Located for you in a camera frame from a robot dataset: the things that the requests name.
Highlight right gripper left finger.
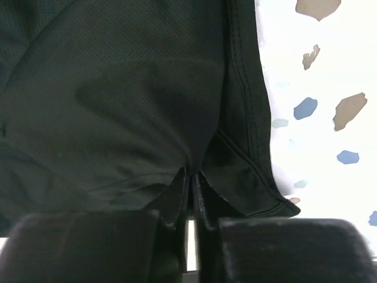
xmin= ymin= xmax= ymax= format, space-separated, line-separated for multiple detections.
xmin=1 ymin=169 xmax=189 ymax=282

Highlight black t-shirt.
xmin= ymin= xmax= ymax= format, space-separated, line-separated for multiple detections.
xmin=1 ymin=1 xmax=299 ymax=236

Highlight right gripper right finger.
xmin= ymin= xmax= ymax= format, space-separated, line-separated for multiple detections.
xmin=193 ymin=174 xmax=376 ymax=282

